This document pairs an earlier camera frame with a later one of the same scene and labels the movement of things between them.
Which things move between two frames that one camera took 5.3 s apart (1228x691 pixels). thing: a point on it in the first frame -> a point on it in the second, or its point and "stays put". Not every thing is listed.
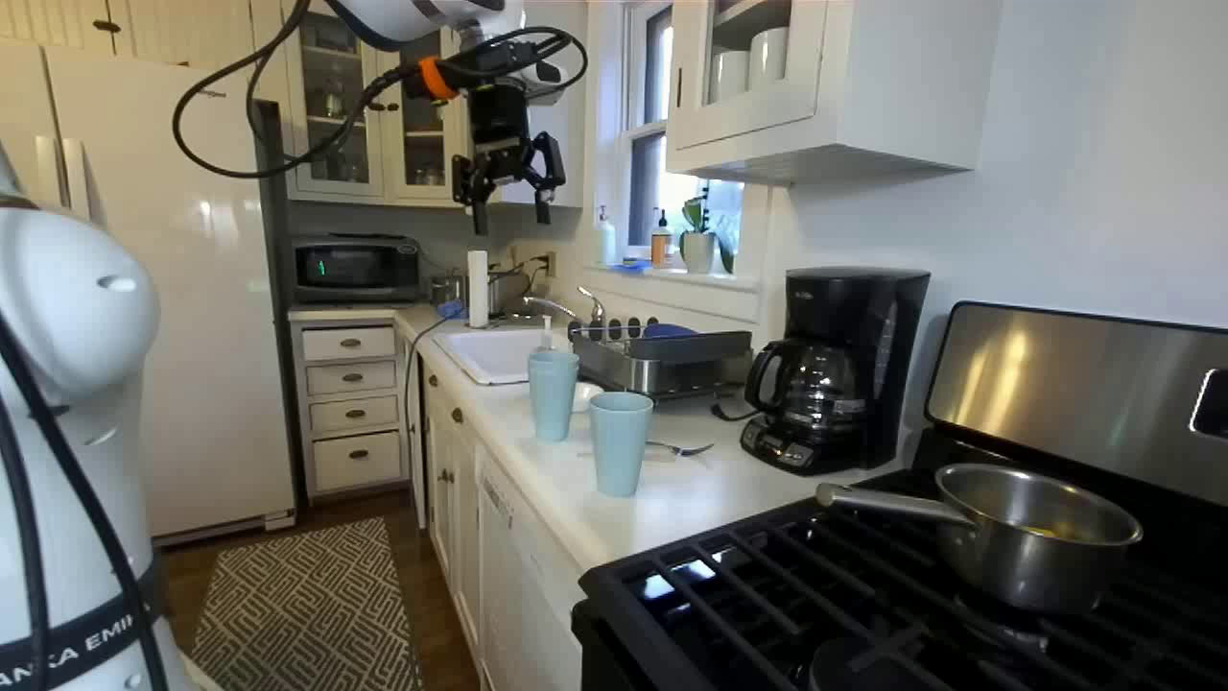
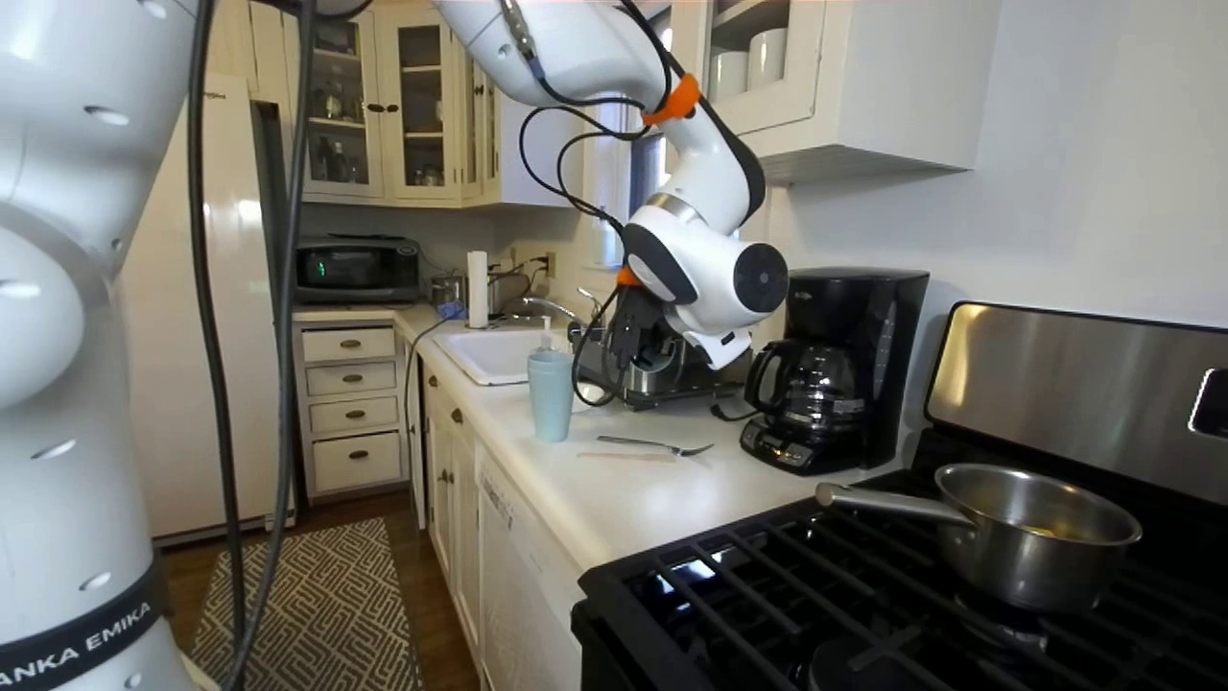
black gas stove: [855, 598] stays put
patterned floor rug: [308, 611] stays put
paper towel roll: [478, 289] stays put
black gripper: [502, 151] -> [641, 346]
